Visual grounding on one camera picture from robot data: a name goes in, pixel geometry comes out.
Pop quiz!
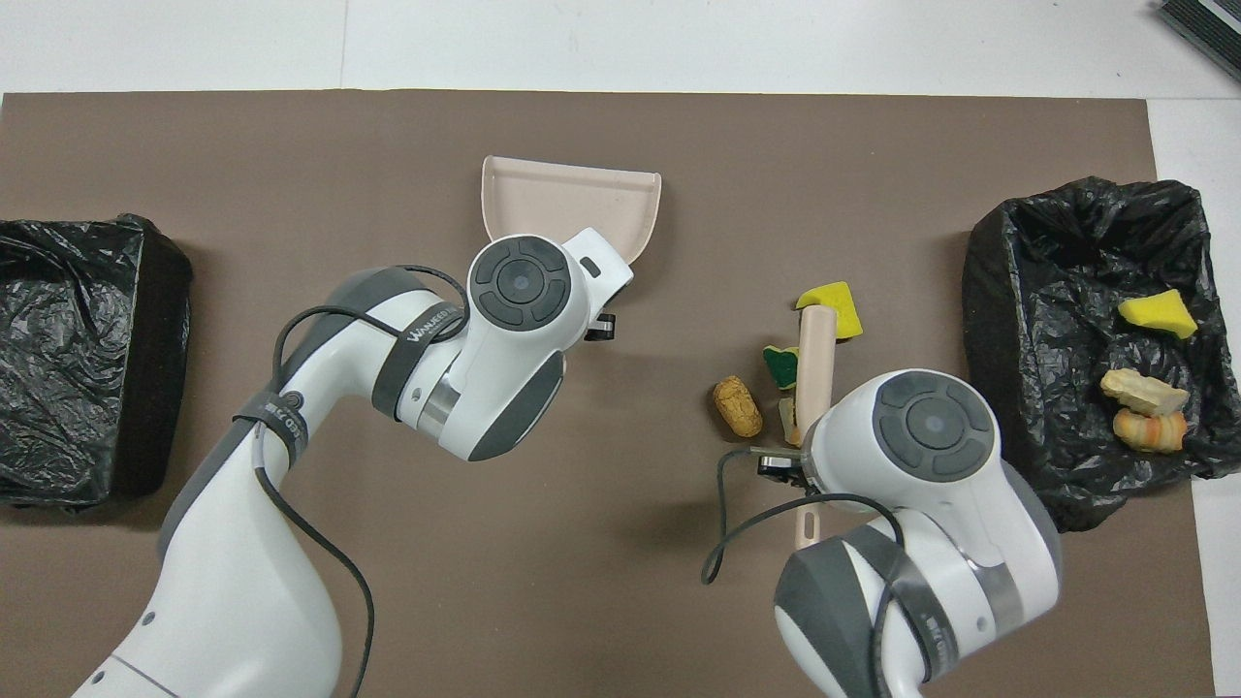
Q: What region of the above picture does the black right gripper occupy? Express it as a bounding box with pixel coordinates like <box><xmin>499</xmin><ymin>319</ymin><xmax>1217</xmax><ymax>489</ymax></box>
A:
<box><xmin>756</xmin><ymin>449</ymin><xmax>811</xmax><ymax>483</ymax></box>

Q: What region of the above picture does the brown bread nugget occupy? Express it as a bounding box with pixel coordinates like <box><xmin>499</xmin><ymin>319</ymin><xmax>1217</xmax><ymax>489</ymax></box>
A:
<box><xmin>713</xmin><ymin>375</ymin><xmax>765</xmax><ymax>440</ymax></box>

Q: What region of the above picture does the yellow green sponge wedge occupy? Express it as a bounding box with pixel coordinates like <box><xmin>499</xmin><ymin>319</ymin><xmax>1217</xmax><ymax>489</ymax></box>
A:
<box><xmin>762</xmin><ymin>344</ymin><xmax>802</xmax><ymax>392</ymax></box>

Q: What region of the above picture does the beige hand brush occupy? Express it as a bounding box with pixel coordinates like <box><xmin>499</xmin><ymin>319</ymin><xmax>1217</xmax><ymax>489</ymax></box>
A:
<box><xmin>793</xmin><ymin>306</ymin><xmax>838</xmax><ymax>555</ymax></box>

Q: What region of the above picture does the beige plastic dustpan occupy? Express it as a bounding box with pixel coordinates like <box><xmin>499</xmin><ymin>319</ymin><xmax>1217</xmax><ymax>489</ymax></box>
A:
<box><xmin>481</xmin><ymin>155</ymin><xmax>663</xmax><ymax>269</ymax></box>

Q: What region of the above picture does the yellow notched sponge piece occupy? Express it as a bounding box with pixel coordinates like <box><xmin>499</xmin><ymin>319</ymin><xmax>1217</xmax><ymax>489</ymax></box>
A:
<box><xmin>795</xmin><ymin>281</ymin><xmax>865</xmax><ymax>341</ymax></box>

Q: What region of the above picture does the pale bread chunk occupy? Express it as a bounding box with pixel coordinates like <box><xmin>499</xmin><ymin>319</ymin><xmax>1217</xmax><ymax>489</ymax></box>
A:
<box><xmin>1099</xmin><ymin>367</ymin><xmax>1191</xmax><ymax>419</ymax></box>

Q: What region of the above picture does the green yellow sponge chunk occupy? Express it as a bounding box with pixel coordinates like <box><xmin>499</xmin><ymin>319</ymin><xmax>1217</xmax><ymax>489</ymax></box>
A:
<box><xmin>1117</xmin><ymin>288</ymin><xmax>1199</xmax><ymax>341</ymax></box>

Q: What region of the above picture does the crumpled black bag bin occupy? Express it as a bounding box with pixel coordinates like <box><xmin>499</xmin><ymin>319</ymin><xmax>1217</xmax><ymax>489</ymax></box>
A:
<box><xmin>962</xmin><ymin>176</ymin><xmax>1241</xmax><ymax>534</ymax></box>

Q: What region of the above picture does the boxy black bag bin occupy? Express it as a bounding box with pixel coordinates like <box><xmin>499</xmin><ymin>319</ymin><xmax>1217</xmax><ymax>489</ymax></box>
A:
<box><xmin>0</xmin><ymin>213</ymin><xmax>195</xmax><ymax>513</ymax></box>

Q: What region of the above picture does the brown table mat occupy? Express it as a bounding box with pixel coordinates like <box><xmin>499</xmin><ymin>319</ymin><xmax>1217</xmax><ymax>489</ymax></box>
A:
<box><xmin>0</xmin><ymin>90</ymin><xmax>1218</xmax><ymax>698</ymax></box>

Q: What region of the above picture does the dark ribbed device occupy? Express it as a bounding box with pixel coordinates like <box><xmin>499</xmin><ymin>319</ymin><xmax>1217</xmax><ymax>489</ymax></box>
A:
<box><xmin>1154</xmin><ymin>0</ymin><xmax>1241</xmax><ymax>83</ymax></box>

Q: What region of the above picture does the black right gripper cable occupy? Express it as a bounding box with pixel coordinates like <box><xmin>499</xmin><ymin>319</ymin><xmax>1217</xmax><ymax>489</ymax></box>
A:
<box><xmin>700</xmin><ymin>446</ymin><xmax>907</xmax><ymax>586</ymax></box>

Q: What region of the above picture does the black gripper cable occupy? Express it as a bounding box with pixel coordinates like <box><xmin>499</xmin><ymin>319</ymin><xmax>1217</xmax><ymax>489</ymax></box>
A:
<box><xmin>700</xmin><ymin>446</ymin><xmax>907</xmax><ymax>586</ymax></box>
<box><xmin>271</xmin><ymin>264</ymin><xmax>471</xmax><ymax>698</ymax></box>

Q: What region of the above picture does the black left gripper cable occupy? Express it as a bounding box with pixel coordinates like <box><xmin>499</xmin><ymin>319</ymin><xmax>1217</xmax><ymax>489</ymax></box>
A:
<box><xmin>271</xmin><ymin>264</ymin><xmax>471</xmax><ymax>698</ymax></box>

